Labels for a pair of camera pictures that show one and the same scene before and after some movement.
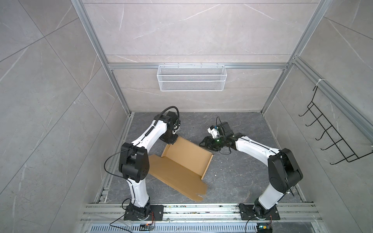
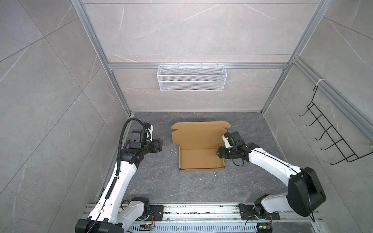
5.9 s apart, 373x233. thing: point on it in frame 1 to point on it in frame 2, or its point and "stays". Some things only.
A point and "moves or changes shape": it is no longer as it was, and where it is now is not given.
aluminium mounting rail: [202, 213] stays
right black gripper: [209, 144] to [222, 152]
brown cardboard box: [182, 167] moves or changes shape
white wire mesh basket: [192, 77] stays
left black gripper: [172, 141] to [157, 145]
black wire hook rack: [348, 154] stays
